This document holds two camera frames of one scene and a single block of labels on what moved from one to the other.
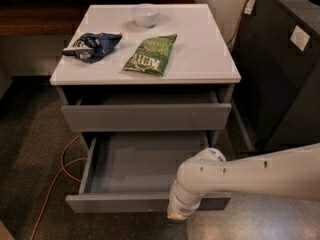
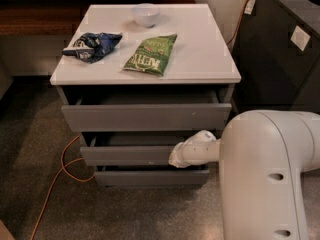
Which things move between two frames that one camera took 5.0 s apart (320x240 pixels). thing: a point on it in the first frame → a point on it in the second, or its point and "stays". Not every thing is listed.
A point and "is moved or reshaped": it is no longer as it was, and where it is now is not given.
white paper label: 300,38 stays
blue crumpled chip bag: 92,47 stays
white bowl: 146,14 stays
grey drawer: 135,172 is moved or reshaped
